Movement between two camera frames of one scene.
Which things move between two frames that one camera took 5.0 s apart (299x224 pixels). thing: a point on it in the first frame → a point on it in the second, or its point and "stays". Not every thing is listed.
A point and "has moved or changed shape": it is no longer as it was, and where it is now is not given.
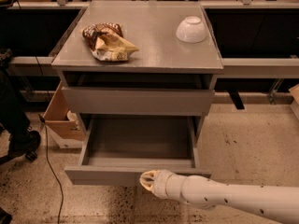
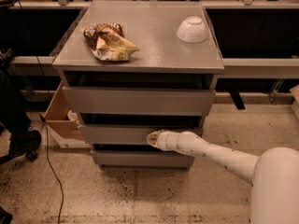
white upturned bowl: x=192 y=30 stays
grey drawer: x=118 y=149 has moved or changed shape
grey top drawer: x=138 y=101 stays
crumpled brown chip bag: x=106 y=42 stays
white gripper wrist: x=162 y=183 → x=163 y=140
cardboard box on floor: x=65 y=133 stays
